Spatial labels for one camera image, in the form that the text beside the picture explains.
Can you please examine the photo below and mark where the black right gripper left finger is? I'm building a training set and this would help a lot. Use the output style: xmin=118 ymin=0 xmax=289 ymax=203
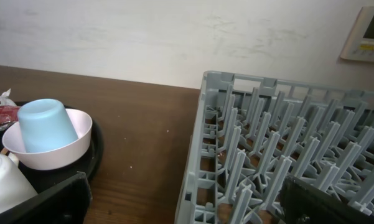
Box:
xmin=0 ymin=172 xmax=92 ymax=224

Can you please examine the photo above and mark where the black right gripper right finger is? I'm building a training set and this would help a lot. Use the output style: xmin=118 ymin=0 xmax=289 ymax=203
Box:
xmin=279 ymin=175 xmax=374 ymax=224

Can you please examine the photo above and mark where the white cup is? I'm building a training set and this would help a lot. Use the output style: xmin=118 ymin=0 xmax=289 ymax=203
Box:
xmin=0 ymin=154 xmax=37 ymax=213

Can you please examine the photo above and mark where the light blue cup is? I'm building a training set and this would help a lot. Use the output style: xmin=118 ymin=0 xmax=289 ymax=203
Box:
xmin=17 ymin=99 xmax=78 ymax=153

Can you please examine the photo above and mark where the red snack wrapper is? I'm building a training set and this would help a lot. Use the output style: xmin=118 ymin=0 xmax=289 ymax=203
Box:
xmin=0 ymin=106 xmax=20 ymax=131

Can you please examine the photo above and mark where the white tissue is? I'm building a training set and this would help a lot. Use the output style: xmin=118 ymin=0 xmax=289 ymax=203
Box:
xmin=0 ymin=89 xmax=17 ymax=106

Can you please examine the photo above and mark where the grey dishwasher rack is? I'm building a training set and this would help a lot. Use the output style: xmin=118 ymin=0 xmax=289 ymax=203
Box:
xmin=175 ymin=71 xmax=374 ymax=223

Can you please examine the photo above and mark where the round black tray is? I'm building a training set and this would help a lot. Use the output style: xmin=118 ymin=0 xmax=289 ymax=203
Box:
xmin=0 ymin=105 xmax=104 ymax=193

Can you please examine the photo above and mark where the white bowl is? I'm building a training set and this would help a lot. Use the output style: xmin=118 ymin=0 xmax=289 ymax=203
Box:
xmin=2 ymin=108 xmax=93 ymax=170

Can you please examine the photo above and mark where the white plastic fork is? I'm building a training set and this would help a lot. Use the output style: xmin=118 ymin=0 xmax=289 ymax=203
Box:
xmin=7 ymin=152 xmax=19 ymax=166

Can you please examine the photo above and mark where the wooden chopstick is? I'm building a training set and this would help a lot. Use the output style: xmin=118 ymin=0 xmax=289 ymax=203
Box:
xmin=0 ymin=148 xmax=9 ymax=155

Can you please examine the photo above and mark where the beige wall control panel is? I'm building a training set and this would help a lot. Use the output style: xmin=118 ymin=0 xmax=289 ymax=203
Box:
xmin=340 ymin=6 xmax=374 ymax=63

